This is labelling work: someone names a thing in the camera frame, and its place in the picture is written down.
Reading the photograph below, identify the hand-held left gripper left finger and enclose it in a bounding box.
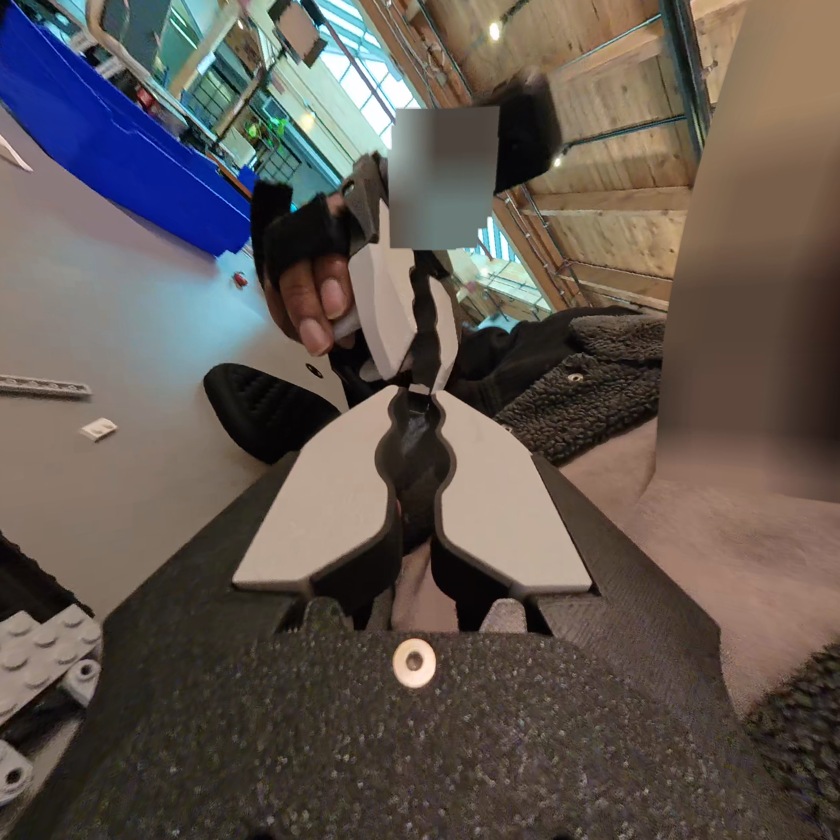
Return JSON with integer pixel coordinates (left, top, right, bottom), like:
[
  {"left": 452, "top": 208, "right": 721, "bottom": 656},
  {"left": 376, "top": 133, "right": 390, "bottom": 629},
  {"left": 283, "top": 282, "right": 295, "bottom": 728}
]
[{"left": 231, "top": 386, "right": 403, "bottom": 632}]

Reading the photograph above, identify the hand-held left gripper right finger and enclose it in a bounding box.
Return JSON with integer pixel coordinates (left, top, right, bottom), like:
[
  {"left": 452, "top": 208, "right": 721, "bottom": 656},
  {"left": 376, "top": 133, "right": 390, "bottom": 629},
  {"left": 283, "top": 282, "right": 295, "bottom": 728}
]
[{"left": 430, "top": 391, "right": 593, "bottom": 632}]

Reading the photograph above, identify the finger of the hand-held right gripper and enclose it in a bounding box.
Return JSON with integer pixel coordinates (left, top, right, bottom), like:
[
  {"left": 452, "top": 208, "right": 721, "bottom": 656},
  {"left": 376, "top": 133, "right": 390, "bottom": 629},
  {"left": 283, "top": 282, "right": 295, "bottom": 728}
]
[
  {"left": 331, "top": 199, "right": 421, "bottom": 383},
  {"left": 409, "top": 251, "right": 459, "bottom": 394}
]

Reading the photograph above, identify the black toy brick car chassis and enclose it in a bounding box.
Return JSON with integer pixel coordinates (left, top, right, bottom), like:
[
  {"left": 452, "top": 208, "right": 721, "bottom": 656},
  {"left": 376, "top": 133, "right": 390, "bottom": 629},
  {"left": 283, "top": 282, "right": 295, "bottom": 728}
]
[{"left": 0, "top": 532, "right": 102, "bottom": 808}]

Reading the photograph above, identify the person's right forearm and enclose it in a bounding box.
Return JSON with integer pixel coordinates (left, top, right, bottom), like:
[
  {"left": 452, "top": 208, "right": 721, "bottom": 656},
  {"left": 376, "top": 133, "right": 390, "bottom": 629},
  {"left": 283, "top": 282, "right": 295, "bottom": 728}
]
[{"left": 203, "top": 363, "right": 350, "bottom": 465}]

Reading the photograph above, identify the person's right hand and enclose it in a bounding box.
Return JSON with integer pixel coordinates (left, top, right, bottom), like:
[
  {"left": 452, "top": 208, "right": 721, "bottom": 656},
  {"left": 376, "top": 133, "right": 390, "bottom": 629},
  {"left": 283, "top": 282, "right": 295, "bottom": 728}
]
[{"left": 264, "top": 251, "right": 360, "bottom": 358}]

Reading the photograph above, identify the blue storage bin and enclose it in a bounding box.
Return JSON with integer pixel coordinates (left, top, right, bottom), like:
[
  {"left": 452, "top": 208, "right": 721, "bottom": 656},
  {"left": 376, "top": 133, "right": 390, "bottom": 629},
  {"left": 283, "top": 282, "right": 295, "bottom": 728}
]
[{"left": 0, "top": 7, "right": 260, "bottom": 257}]

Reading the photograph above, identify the long grey brick plate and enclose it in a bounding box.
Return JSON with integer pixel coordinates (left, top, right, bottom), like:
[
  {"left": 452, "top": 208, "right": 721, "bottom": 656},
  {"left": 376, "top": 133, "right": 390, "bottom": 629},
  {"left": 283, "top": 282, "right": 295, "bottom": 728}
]
[{"left": 0, "top": 375, "right": 93, "bottom": 400}]

